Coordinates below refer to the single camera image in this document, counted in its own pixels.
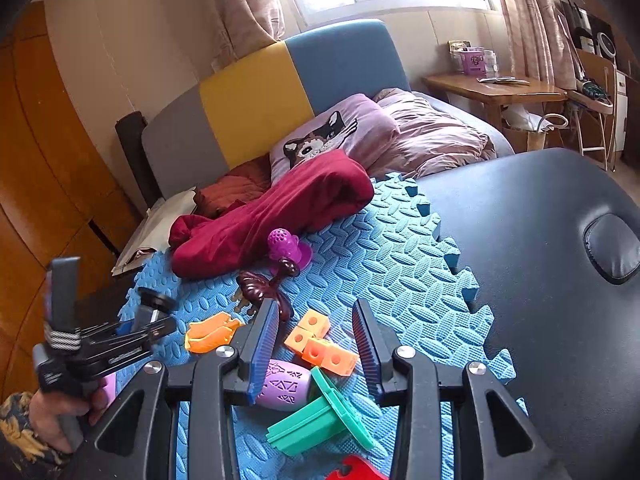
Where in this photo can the white cabinet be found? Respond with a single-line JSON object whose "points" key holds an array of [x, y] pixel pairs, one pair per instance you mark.
{"points": [[621, 110]]}

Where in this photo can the clear plastic container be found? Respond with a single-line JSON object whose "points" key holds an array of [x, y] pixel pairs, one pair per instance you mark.
{"points": [[492, 64]]}

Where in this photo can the orange fish toy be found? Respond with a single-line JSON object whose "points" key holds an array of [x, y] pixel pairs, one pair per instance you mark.
{"points": [[210, 335]]}

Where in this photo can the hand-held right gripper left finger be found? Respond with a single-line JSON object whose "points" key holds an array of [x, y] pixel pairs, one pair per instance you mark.
{"points": [[267, 340]]}

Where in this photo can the cat print pillow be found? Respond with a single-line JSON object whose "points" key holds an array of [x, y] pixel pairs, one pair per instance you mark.
{"points": [[345, 130]]}

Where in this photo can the person's left forearm floral sleeve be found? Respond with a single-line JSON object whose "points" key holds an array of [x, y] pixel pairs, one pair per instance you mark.
{"points": [[17, 435]]}

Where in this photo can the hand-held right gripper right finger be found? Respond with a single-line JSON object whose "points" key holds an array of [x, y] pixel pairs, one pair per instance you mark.
{"points": [[362, 340]]}

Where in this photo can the purple box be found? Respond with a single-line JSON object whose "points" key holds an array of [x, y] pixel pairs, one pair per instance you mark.
{"points": [[472, 62]]}

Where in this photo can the red puzzle piece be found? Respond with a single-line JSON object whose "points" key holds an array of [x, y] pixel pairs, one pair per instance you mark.
{"points": [[357, 471]]}

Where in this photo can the beige paper bag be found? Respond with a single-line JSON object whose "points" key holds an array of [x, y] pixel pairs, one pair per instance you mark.
{"points": [[155, 225]]}

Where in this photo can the dark brown butterfly toy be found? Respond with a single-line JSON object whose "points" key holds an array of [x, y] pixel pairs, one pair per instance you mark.
{"points": [[257, 287]]}

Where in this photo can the folding chair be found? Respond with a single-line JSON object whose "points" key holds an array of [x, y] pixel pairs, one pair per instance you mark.
{"points": [[597, 100]]}

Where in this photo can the grey yellow blue headboard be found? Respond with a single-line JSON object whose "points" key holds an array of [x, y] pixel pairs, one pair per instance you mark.
{"points": [[250, 90]]}

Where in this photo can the black padded massage table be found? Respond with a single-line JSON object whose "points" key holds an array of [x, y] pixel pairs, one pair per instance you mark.
{"points": [[525, 240]]}

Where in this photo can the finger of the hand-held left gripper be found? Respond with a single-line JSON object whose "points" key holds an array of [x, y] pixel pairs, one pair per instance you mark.
{"points": [[155, 305], [135, 350]]}

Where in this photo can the pink quilt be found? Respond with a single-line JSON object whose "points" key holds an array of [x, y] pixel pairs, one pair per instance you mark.
{"points": [[435, 135]]}

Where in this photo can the blue foam puzzle mat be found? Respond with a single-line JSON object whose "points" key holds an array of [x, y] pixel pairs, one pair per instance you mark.
{"points": [[400, 270]]}

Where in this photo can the wooden desk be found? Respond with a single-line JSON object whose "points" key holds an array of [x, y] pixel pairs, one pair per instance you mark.
{"points": [[495, 91]]}

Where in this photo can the person's left hand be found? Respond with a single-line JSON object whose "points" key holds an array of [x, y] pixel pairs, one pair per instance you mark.
{"points": [[47, 410]]}

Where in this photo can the purple egg toy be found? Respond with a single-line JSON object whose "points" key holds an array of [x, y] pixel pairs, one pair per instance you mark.
{"points": [[285, 385]]}

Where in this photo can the rust red cushion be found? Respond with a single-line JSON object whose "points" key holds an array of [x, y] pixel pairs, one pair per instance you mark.
{"points": [[235, 185]]}

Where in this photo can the white plastic bag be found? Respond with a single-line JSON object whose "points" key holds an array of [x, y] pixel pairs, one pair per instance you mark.
{"points": [[520, 117]]}

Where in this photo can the green plastic spool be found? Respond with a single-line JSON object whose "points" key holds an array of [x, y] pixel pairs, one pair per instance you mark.
{"points": [[310, 420]]}

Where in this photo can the orange linked cube blocks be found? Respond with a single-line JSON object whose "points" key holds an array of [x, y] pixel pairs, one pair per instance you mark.
{"points": [[320, 345]]}

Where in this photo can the purple perforated toy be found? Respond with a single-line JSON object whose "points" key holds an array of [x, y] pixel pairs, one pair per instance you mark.
{"points": [[280, 242]]}

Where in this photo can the maroon cloth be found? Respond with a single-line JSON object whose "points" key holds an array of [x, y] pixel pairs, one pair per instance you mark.
{"points": [[280, 210]]}

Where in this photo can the wooden wardrobe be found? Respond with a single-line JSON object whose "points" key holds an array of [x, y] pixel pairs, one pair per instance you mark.
{"points": [[45, 160]]}

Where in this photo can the black upright panel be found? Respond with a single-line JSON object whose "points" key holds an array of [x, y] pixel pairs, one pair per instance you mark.
{"points": [[132, 155]]}

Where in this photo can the papers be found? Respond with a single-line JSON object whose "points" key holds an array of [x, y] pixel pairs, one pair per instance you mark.
{"points": [[502, 80]]}

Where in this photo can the pink patterned curtain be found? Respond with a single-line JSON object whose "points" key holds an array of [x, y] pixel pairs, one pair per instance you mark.
{"points": [[240, 5], [530, 20]]}

